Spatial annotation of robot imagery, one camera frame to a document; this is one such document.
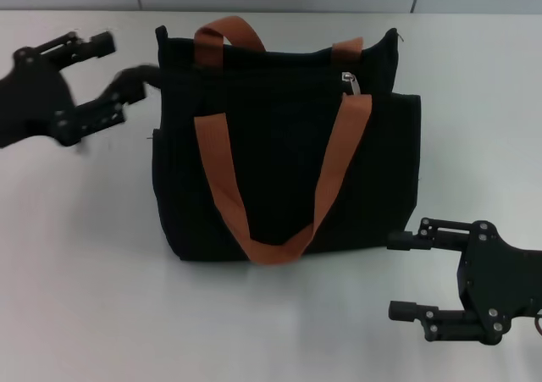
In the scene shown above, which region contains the black fabric food bag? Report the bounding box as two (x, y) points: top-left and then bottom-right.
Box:
(149, 15), (423, 267)

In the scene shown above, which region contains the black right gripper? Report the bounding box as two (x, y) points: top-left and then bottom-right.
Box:
(386, 216), (542, 348)

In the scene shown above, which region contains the silver zipper pull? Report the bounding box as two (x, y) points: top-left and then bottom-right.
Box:
(341, 71), (362, 98)

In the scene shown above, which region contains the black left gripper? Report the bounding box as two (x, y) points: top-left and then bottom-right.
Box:
(0, 30), (164, 150)

